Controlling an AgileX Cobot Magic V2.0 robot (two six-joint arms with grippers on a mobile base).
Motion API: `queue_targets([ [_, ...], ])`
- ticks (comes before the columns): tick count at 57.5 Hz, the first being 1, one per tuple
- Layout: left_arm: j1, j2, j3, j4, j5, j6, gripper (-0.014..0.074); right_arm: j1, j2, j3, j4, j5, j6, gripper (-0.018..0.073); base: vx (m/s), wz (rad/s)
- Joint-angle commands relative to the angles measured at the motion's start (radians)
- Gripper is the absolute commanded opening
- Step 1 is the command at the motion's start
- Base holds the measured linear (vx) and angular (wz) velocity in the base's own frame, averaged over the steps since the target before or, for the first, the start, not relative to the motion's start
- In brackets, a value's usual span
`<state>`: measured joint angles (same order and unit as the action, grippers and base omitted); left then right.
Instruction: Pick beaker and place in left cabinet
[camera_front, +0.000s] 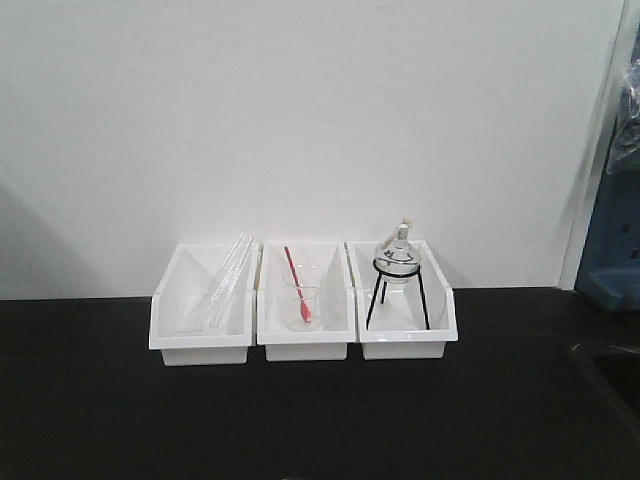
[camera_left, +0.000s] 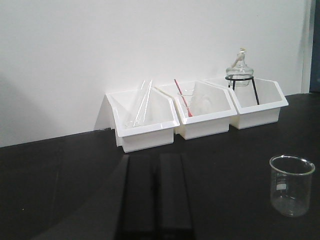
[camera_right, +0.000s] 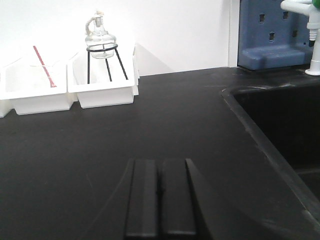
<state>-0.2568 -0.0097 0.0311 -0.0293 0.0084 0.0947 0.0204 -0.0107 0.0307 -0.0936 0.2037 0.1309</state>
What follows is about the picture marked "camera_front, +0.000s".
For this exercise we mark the glass alcohol lamp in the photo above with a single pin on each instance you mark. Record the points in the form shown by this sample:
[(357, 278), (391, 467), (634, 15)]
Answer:
[(396, 259)]

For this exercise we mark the glass tubes bundle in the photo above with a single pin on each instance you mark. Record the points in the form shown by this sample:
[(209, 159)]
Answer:
[(208, 311)]

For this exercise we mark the white middle storage bin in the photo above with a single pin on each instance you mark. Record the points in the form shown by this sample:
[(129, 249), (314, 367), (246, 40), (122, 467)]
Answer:
[(337, 304)]

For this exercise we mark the red stirring spatula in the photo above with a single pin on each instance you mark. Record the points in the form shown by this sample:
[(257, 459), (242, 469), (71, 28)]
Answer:
[(305, 311)]

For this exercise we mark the black wire tripod stand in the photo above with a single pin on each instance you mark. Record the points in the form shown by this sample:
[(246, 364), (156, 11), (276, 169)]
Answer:
[(394, 285)]

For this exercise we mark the blue cabinet at right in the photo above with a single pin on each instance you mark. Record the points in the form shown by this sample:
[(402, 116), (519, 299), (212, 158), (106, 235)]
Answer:
[(609, 270)]

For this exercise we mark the clear beaker in bin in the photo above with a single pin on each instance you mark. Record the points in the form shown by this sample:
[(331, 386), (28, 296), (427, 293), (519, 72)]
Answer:
[(311, 282)]

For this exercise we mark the white right storage bin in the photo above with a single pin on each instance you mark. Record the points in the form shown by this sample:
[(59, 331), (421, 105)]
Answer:
[(399, 332)]

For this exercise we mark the clear plastic bag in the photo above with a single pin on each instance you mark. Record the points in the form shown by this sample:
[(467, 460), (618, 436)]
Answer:
[(624, 148)]

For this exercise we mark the white storage bin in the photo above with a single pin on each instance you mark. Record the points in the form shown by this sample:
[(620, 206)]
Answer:
[(399, 332), (337, 304), (185, 343)]

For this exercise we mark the white left storage bin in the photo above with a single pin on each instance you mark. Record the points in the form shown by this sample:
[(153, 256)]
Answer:
[(185, 343)]

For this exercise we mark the black sink basin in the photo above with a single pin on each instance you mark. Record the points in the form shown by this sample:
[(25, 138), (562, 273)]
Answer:
[(613, 370)]

